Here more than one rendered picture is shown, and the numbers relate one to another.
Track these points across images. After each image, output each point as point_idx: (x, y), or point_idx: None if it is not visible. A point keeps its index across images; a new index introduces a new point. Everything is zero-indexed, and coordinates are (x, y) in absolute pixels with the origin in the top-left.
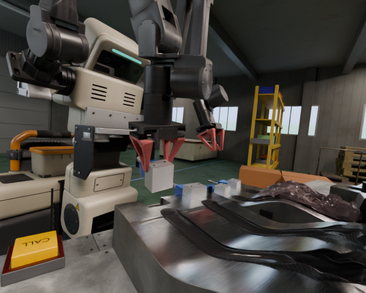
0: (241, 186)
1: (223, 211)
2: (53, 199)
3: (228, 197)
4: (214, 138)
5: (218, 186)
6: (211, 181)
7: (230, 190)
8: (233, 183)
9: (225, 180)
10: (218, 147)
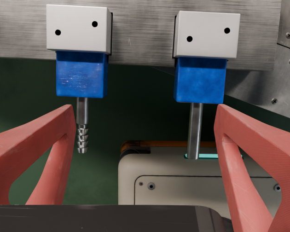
0: (41, 9)
1: None
2: None
3: (236, 1)
4: None
5: (235, 40)
6: (86, 135)
7: (149, 24)
8: (108, 21)
9: (64, 79)
10: (70, 142)
